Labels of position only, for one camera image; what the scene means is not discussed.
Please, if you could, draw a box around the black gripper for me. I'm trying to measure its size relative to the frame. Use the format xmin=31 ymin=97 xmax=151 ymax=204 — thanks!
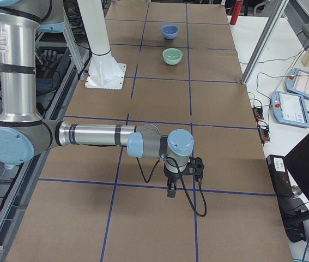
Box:
xmin=163 ymin=164 xmax=180 ymax=198

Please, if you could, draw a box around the blue ceramic bowl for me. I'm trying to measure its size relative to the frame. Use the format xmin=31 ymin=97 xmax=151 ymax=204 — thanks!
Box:
xmin=161 ymin=25 xmax=179 ymax=40

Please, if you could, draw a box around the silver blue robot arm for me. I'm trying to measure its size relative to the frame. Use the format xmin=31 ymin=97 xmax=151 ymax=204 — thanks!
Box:
xmin=0 ymin=1 xmax=197 ymax=197

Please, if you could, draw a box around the green ceramic bowl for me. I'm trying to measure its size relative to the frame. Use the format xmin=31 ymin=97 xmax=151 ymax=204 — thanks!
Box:
xmin=162 ymin=48 xmax=183 ymax=66

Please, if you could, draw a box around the brown paper table cover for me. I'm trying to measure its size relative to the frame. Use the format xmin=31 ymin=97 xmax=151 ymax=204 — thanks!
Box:
xmin=6 ymin=2 xmax=292 ymax=261

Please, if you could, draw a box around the orange black connector block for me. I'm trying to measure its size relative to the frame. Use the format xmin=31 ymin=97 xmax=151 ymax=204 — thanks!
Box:
xmin=252 ymin=106 xmax=264 ymax=121

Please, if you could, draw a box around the black computer box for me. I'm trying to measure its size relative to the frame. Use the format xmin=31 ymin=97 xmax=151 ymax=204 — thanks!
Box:
xmin=266 ymin=154 xmax=309 ymax=243

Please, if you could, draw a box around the near teach pendant tablet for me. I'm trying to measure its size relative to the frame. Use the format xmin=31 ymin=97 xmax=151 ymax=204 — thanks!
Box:
xmin=271 ymin=91 xmax=309 ymax=128

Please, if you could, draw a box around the teach pendant tablet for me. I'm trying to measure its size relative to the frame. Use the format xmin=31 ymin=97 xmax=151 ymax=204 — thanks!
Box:
xmin=271 ymin=91 xmax=309 ymax=128
xmin=286 ymin=68 xmax=309 ymax=99

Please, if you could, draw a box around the far teach pendant tablet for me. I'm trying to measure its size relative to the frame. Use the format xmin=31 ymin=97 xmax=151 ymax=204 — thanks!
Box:
xmin=286 ymin=68 xmax=309 ymax=99

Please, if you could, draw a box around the red cylinder bottle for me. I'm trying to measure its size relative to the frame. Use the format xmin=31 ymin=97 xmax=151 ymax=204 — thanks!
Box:
xmin=229 ymin=0 xmax=244 ymax=25

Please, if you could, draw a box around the black camera cable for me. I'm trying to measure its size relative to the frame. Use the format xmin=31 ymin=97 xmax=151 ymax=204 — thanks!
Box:
xmin=136 ymin=157 xmax=208 ymax=218

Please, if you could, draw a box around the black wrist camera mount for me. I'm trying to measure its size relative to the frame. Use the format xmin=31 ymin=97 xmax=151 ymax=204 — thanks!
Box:
xmin=182 ymin=157 xmax=204 ymax=176

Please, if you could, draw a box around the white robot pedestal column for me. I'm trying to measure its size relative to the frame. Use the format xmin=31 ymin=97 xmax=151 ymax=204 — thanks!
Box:
xmin=78 ymin=0 xmax=126 ymax=90

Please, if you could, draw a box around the aluminium frame post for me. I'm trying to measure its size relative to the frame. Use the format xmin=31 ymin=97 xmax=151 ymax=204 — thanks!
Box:
xmin=241 ymin=0 xmax=289 ymax=85

